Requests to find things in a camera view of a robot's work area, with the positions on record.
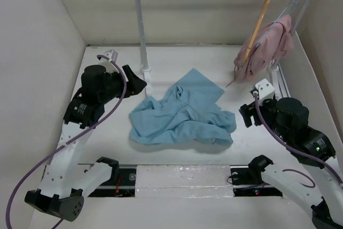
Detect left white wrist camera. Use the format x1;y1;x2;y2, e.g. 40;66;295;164
104;49;118;63

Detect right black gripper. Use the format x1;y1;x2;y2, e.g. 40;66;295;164
238;94;290;141

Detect light blue trousers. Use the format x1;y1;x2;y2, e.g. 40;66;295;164
129;69;236;146

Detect light blue wire hanger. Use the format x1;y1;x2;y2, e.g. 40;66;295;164
255;0;300;47

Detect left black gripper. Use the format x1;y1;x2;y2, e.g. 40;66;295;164
99;65;146;104

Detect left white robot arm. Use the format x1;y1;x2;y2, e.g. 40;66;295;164
25;65;147;221

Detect pink garment on hanger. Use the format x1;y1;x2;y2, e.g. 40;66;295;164
229;14;294;84

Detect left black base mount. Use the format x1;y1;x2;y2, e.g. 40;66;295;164
89;166;137;197

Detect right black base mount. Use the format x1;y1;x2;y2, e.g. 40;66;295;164
227;166;283;197

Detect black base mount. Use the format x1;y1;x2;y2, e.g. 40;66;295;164
89;166;137;197
227;166;283;197

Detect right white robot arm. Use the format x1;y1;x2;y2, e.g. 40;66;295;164
239;98;342;228

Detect wooden clothes hanger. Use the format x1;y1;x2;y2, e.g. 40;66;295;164
243;0;271;63

